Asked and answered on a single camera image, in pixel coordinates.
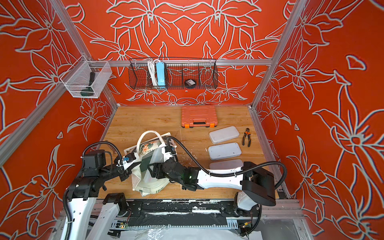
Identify white canvas tote bag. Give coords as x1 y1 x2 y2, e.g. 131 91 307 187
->
124 130 172 197

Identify grey pencil case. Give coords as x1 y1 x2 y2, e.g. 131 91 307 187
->
209 126 240 144
208 143 242 161
209 159 244 170

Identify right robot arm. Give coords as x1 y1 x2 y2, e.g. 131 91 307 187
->
148 137 288 237

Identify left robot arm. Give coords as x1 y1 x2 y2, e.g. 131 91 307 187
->
61 142 141 240

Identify orange plastic tool case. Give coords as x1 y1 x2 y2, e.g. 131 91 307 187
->
181 105 219 129

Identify orange black pliers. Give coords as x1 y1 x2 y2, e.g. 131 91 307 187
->
242 128 252 147

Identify small black round device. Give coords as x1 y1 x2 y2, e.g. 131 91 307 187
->
185 79 197 89

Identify dark green flashlight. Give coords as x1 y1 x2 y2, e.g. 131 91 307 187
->
81 72 96 97

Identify light blue box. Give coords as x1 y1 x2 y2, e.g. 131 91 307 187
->
156 62 166 88

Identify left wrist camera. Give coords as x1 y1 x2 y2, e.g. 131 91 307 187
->
122 153 137 170

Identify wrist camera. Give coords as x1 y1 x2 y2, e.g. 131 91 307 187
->
164 145 177 160
122 153 137 170

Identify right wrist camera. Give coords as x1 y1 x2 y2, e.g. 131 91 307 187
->
164 145 177 160

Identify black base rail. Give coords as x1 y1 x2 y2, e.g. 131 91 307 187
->
111 199 260 231

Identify black wire wall basket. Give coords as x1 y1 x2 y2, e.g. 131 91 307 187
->
128 57 219 90

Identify clear acrylic wall box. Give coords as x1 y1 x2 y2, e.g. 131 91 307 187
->
60 56 112 99

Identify white coiled cable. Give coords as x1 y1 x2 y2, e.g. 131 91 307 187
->
147 59 158 88

